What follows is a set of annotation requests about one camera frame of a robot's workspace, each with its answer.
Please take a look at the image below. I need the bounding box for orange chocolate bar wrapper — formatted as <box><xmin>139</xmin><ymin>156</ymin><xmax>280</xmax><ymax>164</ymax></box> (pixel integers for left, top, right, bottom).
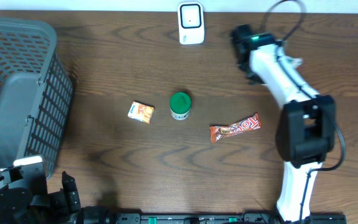
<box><xmin>209</xmin><ymin>113</ymin><xmax>262</xmax><ymax>143</ymax></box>

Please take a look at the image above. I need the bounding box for green lidded jar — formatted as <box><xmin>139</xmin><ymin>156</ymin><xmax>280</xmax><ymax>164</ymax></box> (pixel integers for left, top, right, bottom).
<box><xmin>170</xmin><ymin>92</ymin><xmax>191</xmax><ymax>120</ymax></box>

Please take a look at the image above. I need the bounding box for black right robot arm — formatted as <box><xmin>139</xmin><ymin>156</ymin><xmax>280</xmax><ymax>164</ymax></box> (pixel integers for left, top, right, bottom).
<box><xmin>231</xmin><ymin>24</ymin><xmax>339</xmax><ymax>223</ymax></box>

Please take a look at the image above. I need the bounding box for white barcode scanner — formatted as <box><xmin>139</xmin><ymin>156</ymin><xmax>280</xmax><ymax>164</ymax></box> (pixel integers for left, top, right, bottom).
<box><xmin>177</xmin><ymin>2</ymin><xmax>205</xmax><ymax>45</ymax></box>

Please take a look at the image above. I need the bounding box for grey plastic basket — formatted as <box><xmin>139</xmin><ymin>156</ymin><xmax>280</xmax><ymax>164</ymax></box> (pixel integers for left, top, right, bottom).
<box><xmin>0</xmin><ymin>17</ymin><xmax>74</xmax><ymax>188</ymax></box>

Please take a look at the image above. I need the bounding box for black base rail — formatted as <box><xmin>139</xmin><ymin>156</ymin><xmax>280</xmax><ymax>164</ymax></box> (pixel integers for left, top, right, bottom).
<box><xmin>79</xmin><ymin>205</ymin><xmax>347</xmax><ymax>224</ymax></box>

